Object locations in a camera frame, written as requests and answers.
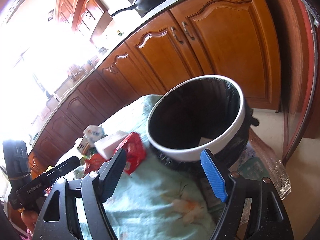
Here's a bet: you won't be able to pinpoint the white rimmed trash bin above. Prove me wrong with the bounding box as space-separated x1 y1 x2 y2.
146 75 259 176

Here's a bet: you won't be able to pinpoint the person's left hand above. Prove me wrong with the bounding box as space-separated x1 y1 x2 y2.
21 210 39 233

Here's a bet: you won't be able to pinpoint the printed paper cup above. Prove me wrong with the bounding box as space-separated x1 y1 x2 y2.
83 125 105 147

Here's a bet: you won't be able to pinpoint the green foil snack bag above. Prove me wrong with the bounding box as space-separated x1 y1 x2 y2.
73 155 90 179

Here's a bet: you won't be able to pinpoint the light blue floral tablecloth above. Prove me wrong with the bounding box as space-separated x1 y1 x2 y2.
101 95 216 239

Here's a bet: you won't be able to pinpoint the wooden kitchen cabinets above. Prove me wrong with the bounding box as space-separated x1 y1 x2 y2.
55 0 112 43
29 0 281 177

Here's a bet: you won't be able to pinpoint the green remote control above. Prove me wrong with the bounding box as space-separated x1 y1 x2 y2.
200 152 270 212

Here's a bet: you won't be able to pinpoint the red snack wrapper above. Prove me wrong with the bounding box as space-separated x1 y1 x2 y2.
114 132 146 175

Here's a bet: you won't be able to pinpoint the wooden upper kitchen cabinets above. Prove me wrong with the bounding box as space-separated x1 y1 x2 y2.
55 0 112 43

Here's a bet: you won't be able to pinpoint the red-framed glass door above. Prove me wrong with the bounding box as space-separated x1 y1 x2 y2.
266 0 319 164

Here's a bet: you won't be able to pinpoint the wooden lower kitchen cabinets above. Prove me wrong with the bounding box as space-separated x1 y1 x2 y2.
29 0 281 177

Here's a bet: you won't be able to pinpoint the red wrapper piece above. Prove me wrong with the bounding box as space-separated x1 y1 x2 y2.
84 153 107 175

